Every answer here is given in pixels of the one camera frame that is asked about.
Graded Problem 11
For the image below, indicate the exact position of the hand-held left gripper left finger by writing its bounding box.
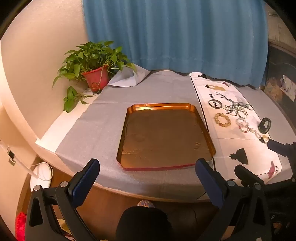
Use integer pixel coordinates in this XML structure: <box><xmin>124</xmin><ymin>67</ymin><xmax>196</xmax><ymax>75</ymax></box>
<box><xmin>24</xmin><ymin>158</ymin><xmax>101</xmax><ymax>241</ymax></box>

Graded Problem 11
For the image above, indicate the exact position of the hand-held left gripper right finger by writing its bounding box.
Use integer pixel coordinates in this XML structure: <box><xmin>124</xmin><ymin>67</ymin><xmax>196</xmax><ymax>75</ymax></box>
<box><xmin>195</xmin><ymin>158</ymin><xmax>273</xmax><ymax>241</ymax></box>

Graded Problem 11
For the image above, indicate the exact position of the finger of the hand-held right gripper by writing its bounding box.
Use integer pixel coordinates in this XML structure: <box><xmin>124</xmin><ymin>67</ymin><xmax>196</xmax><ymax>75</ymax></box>
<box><xmin>234</xmin><ymin>164</ymin><xmax>266</xmax><ymax>186</ymax></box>
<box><xmin>267</xmin><ymin>140</ymin><xmax>296</xmax><ymax>160</ymax></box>

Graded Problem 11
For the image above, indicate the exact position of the white pearl bracelet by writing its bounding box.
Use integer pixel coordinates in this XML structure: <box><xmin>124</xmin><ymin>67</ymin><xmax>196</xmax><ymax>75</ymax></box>
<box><xmin>248</xmin><ymin>128</ymin><xmax>263</xmax><ymax>141</ymax></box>

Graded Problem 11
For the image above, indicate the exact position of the black green wrist watch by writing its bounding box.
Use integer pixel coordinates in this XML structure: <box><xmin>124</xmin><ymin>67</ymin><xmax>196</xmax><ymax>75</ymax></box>
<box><xmin>257</xmin><ymin>117</ymin><xmax>272</xmax><ymax>134</ymax></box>

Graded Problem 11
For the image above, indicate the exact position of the clear crystal heart charm bracelet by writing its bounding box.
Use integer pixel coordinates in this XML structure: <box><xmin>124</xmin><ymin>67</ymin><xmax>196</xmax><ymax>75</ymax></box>
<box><xmin>235</xmin><ymin>117</ymin><xmax>249</xmax><ymax>128</ymax></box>

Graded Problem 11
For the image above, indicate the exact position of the wooden bead bracelet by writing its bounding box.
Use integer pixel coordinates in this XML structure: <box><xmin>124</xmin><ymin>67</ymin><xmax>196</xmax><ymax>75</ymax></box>
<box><xmin>214</xmin><ymin>113</ymin><xmax>232</xmax><ymax>127</ymax></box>

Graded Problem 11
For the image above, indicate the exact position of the orange metal tray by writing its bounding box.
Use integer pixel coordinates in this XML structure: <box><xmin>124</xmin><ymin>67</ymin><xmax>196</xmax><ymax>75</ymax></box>
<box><xmin>116</xmin><ymin>103</ymin><xmax>216</xmax><ymax>172</ymax></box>

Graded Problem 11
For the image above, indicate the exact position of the white printed cloth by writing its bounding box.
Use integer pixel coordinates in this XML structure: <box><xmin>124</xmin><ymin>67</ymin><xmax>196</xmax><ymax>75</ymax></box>
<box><xmin>190</xmin><ymin>72</ymin><xmax>284</xmax><ymax>183</ymax></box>

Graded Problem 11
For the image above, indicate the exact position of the round white lamp base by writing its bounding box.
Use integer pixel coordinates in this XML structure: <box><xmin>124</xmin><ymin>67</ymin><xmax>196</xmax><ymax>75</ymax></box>
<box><xmin>30</xmin><ymin>162</ymin><xmax>53</xmax><ymax>189</ymax></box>

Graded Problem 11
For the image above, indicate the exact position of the colourful crocheted slipper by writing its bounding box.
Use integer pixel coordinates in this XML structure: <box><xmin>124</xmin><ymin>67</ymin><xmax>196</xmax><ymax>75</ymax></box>
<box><xmin>137</xmin><ymin>199</ymin><xmax>156</xmax><ymax>208</ymax></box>

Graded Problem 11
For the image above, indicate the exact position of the white lamp pole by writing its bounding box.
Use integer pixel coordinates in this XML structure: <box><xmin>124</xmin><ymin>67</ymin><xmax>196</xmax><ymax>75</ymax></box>
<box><xmin>0</xmin><ymin>141</ymin><xmax>41</xmax><ymax>181</ymax></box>

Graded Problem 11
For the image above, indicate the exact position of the grey table cloth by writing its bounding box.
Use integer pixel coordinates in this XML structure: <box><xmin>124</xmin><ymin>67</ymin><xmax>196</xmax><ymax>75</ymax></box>
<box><xmin>56</xmin><ymin>70</ymin><xmax>288</xmax><ymax>202</ymax></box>

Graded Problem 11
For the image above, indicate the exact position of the person's dark trouser leg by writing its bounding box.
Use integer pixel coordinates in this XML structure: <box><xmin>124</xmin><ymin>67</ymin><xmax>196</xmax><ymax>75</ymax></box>
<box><xmin>116</xmin><ymin>206</ymin><xmax>174</xmax><ymax>241</ymax></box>

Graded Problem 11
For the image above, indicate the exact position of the dark patterned cabinet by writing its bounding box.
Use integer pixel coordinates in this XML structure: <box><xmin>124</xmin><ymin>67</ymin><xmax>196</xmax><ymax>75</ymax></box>
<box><xmin>260</xmin><ymin>39</ymin><xmax>296</xmax><ymax>121</ymax></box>

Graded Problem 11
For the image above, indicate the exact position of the red cloth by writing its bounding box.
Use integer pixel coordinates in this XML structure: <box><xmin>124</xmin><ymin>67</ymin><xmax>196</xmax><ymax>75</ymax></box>
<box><xmin>15</xmin><ymin>212</ymin><xmax>27</xmax><ymax>241</ymax></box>

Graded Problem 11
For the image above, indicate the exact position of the red flower pot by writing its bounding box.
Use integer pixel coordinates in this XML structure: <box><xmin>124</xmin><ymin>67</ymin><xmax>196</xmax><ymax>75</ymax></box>
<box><xmin>82</xmin><ymin>65</ymin><xmax>110</xmax><ymax>93</ymax></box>

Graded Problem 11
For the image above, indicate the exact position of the white folded sheet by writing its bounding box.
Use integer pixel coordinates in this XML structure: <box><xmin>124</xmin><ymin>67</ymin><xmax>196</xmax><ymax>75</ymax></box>
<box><xmin>107</xmin><ymin>63</ymin><xmax>151</xmax><ymax>88</ymax></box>

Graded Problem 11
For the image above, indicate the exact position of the green pothos plant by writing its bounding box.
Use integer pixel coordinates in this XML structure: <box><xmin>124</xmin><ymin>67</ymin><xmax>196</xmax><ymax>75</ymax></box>
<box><xmin>52</xmin><ymin>41</ymin><xmax>138</xmax><ymax>113</ymax></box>

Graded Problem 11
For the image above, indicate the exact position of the blue curtain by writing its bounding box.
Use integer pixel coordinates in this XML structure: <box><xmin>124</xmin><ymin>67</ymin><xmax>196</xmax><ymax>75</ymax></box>
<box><xmin>83</xmin><ymin>0</ymin><xmax>269</xmax><ymax>87</ymax></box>

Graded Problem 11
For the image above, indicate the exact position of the pile of tangled bracelets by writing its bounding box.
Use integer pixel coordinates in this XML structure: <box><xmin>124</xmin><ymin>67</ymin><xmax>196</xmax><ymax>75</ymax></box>
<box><xmin>223</xmin><ymin>102</ymin><xmax>255</xmax><ymax>118</ymax></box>

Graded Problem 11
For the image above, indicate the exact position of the black cable clip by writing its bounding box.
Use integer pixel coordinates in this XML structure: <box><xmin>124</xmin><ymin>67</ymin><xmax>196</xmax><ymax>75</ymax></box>
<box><xmin>7</xmin><ymin>146</ymin><xmax>16</xmax><ymax>165</ymax></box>

